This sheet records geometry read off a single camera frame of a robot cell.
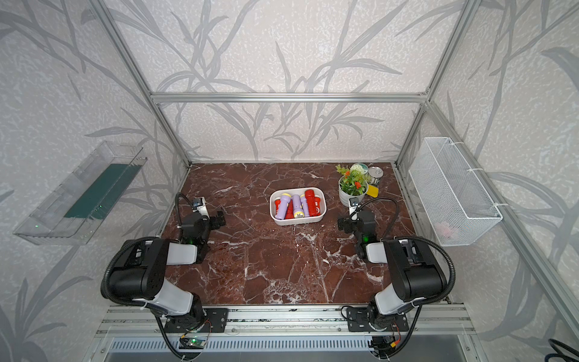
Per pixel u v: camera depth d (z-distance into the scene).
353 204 0.82
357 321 0.73
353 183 0.91
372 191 1.08
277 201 1.00
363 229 0.72
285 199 0.98
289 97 0.97
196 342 0.71
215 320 0.74
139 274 0.45
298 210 0.98
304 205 0.99
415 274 0.45
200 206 0.81
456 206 0.61
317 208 0.99
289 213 0.96
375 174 1.09
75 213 0.63
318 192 1.02
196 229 0.73
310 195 0.99
